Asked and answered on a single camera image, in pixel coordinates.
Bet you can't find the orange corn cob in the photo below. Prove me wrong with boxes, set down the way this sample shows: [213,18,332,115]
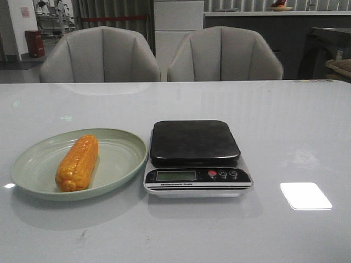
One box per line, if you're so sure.
[55,135,99,192]

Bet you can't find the black silver kitchen scale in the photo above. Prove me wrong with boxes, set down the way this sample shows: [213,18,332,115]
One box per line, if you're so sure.
[144,120,253,198]

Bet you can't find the right grey upholstered chair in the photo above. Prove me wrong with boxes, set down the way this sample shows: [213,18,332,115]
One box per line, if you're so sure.
[167,26,284,82]

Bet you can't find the grey upholstered chair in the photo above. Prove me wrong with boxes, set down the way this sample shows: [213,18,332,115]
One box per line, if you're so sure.
[39,26,161,83]
[167,26,284,82]

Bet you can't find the pale green plate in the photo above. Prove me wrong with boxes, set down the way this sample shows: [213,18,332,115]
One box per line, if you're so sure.
[10,128,148,201]

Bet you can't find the left grey upholstered chair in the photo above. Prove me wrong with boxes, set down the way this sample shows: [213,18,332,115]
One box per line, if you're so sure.
[39,26,161,83]

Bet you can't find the white cabinet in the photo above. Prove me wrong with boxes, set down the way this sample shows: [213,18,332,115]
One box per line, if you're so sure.
[154,1,204,60]

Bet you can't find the red barrier belt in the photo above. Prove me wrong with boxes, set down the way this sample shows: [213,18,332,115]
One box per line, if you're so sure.
[80,15,148,22]

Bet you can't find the grey counter with white top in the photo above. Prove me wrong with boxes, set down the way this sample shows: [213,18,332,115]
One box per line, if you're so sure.
[204,11,350,79]

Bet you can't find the fruit bowl on counter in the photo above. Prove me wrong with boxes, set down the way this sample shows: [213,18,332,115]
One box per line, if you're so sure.
[269,0,292,12]

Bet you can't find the red trash bin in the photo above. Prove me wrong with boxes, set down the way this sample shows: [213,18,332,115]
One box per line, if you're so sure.
[25,30,45,58]

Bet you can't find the dark appliance at right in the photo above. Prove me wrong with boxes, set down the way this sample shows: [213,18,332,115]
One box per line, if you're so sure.
[297,27,350,79]

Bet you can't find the tan cushion at right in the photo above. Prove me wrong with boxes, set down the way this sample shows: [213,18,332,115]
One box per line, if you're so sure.
[325,59,351,83]

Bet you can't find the pink wall notice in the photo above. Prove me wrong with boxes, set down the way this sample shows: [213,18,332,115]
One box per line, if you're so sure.
[20,7,30,18]

